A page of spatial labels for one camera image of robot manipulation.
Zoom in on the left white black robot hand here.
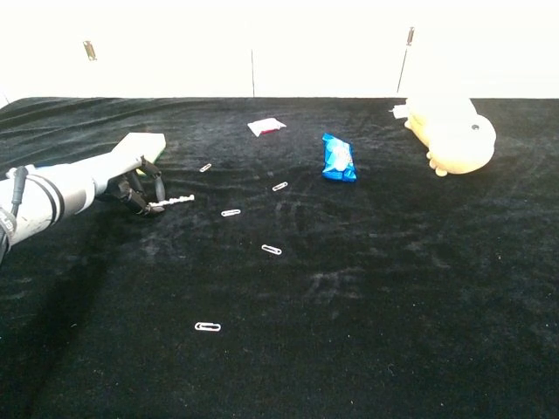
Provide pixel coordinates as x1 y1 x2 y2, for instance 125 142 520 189
93 151 167 218

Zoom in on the silver bead chain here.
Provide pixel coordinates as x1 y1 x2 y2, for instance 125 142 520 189
148 194 196 209

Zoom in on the yellow green sponge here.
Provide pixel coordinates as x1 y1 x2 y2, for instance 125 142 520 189
109 132 168 178

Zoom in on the woven folding screen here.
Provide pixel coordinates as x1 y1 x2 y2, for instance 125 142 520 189
0 0 559 100

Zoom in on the red white candy packet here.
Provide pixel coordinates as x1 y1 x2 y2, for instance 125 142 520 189
246 117 287 138

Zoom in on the blue cookie packet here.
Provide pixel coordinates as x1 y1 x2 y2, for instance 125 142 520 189
321 133 358 183

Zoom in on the black velvet tablecloth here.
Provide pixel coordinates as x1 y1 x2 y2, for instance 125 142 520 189
0 96 559 419

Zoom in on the yellow plush duck toy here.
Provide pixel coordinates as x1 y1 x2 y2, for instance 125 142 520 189
388 96 498 178

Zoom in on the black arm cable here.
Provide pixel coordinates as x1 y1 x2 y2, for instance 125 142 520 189
0 165 30 259

